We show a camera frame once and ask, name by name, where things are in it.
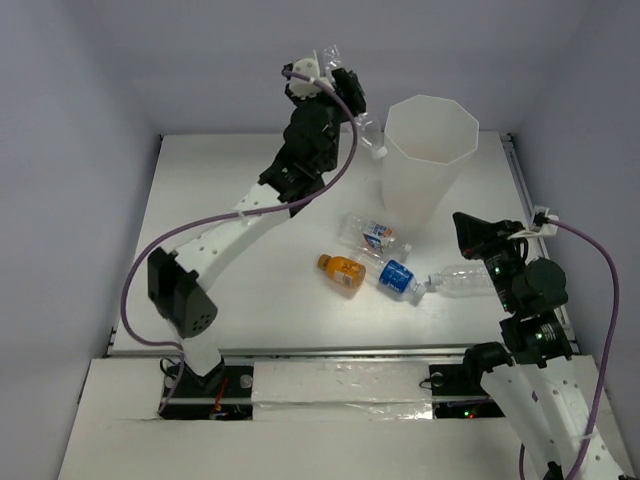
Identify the white translucent plastic bin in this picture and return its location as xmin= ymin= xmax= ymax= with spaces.
xmin=381 ymin=95 xmax=479 ymax=228

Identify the aluminium rail frame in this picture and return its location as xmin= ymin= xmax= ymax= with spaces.
xmin=102 ymin=132 xmax=584 ymax=360

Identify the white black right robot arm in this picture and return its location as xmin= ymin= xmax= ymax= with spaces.
xmin=452 ymin=209 xmax=627 ymax=479

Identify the white foam board front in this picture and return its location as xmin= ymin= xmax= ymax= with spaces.
xmin=57 ymin=355 xmax=640 ymax=480

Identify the crushed clear plastic bottle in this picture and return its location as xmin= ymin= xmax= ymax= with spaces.
xmin=322 ymin=44 xmax=388 ymax=160

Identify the orange juice bottle yellow cap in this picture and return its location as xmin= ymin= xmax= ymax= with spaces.
xmin=317 ymin=254 xmax=366 ymax=289

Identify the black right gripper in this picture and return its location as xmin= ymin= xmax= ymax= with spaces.
xmin=451 ymin=210 xmax=526 ymax=311

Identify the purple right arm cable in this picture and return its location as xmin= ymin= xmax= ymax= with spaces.
xmin=517 ymin=214 xmax=621 ymax=480

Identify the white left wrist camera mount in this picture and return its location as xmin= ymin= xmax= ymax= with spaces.
xmin=288 ymin=50 xmax=334 ymax=100

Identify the clear bottle orange-blue label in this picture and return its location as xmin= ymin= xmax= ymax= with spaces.
xmin=338 ymin=213 xmax=412 ymax=258

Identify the clear plastic bottle white cap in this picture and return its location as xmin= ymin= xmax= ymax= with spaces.
xmin=426 ymin=263 xmax=494 ymax=297

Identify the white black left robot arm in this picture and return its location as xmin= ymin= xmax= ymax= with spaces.
xmin=146 ymin=58 xmax=366 ymax=395

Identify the clear bottle blue label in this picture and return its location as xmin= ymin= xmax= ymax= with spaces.
xmin=350 ymin=250 xmax=427 ymax=305

